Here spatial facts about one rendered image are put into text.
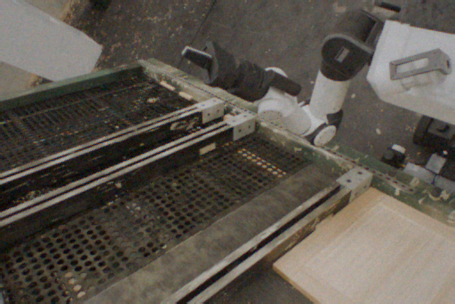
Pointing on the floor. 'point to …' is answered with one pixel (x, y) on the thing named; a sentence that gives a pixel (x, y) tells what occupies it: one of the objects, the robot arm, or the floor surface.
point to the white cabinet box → (43, 43)
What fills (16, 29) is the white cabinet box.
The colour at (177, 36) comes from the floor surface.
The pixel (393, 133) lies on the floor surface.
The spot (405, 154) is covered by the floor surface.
